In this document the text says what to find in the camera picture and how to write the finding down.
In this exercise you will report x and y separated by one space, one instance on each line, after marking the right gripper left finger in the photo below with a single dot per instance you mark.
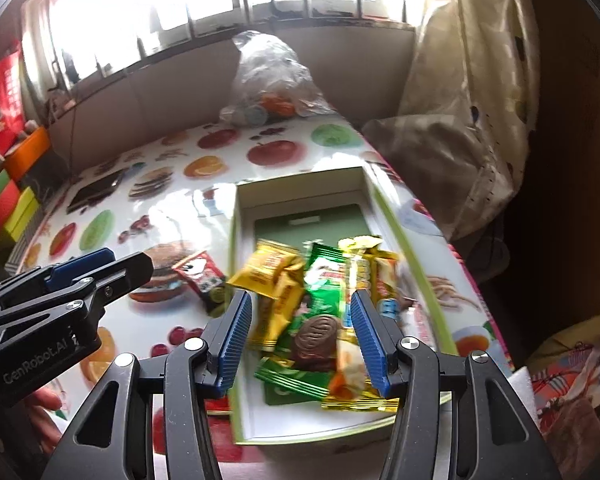
110 437

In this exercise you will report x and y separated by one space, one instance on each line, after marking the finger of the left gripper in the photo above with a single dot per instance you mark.
42 280
114 280

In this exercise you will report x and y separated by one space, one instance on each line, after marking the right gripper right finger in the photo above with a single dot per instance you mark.
493 436

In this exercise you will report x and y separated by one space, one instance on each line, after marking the yellow peanut crisp packet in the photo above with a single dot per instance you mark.
276 313
265 266

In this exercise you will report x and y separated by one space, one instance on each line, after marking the green and white cardboard box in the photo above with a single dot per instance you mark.
302 245

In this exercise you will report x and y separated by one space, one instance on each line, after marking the green Milo wafer packet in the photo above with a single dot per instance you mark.
303 362

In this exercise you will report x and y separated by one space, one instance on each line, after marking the long yellow rice snack bar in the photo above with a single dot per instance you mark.
365 329

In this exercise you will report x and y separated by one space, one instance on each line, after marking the person's left hand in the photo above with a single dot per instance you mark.
38 406

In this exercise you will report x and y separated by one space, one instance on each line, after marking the red black square snack packet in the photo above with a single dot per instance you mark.
206 279

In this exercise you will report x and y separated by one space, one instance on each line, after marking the black smartphone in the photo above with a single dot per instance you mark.
96 190

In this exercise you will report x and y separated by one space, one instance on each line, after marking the green red yellow boxes stack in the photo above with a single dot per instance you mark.
17 209

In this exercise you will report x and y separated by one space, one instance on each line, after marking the orange box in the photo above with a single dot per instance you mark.
23 156

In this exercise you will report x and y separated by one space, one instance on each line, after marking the red snack bag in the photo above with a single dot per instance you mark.
11 108

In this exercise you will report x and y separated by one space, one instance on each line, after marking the clear plastic bag with items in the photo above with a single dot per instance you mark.
270 84

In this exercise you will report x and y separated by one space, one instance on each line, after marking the beige dotted curtain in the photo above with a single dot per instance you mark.
459 137

